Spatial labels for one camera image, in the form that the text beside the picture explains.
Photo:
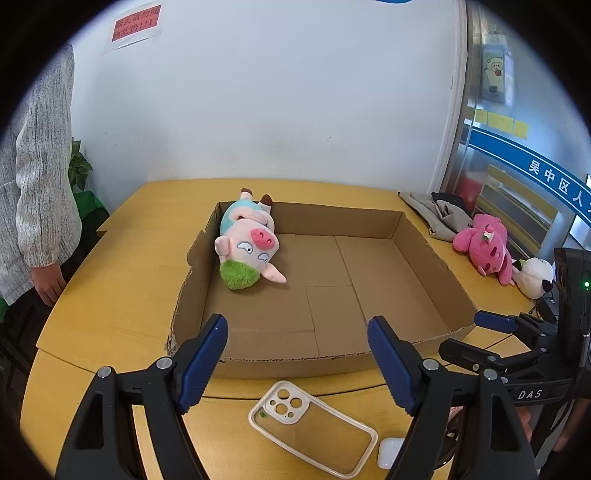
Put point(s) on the yellow sticky note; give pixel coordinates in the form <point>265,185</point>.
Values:
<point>521,129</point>
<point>481,116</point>
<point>501,122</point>

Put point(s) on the white earbuds case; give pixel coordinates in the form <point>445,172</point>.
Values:
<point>390,452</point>

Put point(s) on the shallow cardboard box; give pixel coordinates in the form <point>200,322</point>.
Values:
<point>323,277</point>

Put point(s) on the blue door banner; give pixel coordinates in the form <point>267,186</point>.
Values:
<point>531,161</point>

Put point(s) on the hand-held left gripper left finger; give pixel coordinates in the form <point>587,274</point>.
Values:
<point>203,364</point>

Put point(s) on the red wall sign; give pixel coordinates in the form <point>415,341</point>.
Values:
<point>136,25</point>

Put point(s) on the pink pig plush toy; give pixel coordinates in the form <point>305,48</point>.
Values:
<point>249,240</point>

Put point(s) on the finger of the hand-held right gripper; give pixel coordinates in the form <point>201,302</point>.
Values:
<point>496,321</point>
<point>466,353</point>

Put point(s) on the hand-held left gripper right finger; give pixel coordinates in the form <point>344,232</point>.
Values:
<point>392,364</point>

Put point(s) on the clear white-rimmed phone case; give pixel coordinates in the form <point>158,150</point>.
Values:
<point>314,438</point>

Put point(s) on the white panda plush toy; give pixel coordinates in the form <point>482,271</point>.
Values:
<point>533,277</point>

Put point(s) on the metal door frame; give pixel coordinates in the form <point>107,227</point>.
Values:
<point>455,115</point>

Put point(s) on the grey folded cloth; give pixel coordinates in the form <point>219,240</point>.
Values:
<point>438,217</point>

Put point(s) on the green potted plant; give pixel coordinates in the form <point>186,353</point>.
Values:
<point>78,166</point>

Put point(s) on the cartoon card on door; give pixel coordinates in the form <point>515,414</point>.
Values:
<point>496,74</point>

